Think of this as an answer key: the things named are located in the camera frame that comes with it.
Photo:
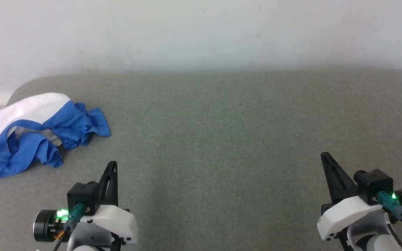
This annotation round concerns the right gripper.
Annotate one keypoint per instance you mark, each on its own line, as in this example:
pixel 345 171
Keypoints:
pixel 344 212

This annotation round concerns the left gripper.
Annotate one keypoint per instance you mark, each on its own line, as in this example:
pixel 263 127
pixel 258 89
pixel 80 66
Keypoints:
pixel 117 219

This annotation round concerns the blue and white shirt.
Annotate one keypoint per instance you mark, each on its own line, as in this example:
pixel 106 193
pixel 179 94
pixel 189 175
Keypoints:
pixel 75 125

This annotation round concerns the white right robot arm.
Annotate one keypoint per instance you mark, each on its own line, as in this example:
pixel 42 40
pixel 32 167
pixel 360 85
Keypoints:
pixel 372 237

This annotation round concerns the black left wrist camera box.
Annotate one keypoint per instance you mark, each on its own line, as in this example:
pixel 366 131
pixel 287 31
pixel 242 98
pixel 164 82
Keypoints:
pixel 82 193

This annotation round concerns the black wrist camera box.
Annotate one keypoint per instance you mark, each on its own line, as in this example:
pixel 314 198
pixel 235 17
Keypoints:
pixel 82 193
pixel 373 183

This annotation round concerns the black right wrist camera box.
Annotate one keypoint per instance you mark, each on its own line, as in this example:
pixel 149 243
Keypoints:
pixel 373 183

